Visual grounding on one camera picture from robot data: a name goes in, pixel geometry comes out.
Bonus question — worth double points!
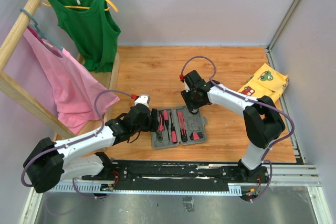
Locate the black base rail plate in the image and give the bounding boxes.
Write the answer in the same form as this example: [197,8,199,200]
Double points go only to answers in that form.
[81,159,268,191]

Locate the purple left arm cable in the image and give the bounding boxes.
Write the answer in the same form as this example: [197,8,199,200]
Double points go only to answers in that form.
[20,89,137,200]

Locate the pink handled pliers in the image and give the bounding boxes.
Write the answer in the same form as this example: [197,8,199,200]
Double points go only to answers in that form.
[156,113,164,142]

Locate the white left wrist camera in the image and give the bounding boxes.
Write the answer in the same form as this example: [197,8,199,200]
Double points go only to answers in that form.
[131,94,150,108]

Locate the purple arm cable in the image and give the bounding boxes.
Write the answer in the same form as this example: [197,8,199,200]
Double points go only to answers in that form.
[20,89,137,200]
[180,56,295,204]

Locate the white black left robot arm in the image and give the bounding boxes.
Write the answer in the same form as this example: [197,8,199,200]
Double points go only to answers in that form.
[21,104,159,193]

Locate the black electrical tape roll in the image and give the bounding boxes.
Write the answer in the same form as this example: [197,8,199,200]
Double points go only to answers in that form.
[190,109,199,114]

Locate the wooden clothes rack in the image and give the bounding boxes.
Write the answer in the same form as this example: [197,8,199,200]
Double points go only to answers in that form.
[0,0,120,152]

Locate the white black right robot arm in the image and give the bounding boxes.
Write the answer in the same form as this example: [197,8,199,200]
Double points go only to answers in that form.
[179,70,285,182]

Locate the pink shirt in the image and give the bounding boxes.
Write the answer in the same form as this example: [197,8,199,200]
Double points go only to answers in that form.
[24,27,120,134]

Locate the grey plastic tool case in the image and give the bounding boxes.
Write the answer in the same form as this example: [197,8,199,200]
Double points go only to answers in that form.
[151,105,207,150]

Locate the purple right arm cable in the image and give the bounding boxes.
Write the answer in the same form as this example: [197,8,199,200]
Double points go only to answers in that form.
[180,56,295,204]

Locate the yellow patterned cloth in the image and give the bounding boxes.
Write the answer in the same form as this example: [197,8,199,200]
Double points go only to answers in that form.
[238,63,289,103]

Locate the aluminium frame post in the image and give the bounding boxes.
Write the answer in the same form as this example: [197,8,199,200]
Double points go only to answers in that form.
[265,0,320,51]

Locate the grey clothes hanger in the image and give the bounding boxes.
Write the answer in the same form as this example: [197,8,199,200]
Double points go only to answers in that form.
[20,8,63,58]

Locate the pink hex key set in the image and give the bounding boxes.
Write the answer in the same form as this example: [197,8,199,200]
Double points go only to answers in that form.
[190,132,204,141]

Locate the green tank top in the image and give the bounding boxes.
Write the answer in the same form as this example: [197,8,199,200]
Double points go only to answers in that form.
[47,0,121,72]

